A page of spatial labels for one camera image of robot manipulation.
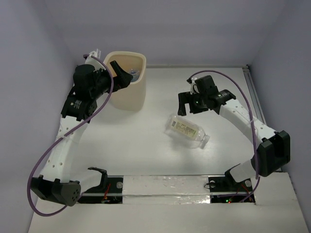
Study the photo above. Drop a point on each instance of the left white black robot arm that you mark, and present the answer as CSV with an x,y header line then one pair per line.
x,y
54,182

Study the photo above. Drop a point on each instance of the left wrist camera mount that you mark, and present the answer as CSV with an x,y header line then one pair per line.
x,y
93,56

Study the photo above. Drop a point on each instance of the cream plastic waste bin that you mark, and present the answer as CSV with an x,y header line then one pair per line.
x,y
131,98

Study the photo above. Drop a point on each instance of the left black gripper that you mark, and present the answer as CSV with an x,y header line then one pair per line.
x,y
116,79

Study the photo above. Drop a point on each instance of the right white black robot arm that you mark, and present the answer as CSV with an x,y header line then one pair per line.
x,y
272,148

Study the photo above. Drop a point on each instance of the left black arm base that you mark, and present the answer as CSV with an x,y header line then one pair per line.
x,y
108,191

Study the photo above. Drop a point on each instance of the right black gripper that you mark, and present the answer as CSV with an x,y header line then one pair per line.
x,y
185,97

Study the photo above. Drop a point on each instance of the blue label bottle blue cap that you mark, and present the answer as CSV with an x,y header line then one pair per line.
x,y
135,74

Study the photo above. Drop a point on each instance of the shiny tape strip front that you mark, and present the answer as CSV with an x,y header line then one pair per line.
x,y
165,190

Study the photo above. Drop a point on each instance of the aluminium rail right edge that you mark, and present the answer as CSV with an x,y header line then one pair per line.
x,y
253,94

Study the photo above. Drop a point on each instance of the large clear square bottle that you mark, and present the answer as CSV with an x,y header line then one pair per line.
x,y
188,134

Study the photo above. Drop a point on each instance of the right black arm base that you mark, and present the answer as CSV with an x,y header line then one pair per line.
x,y
225,189

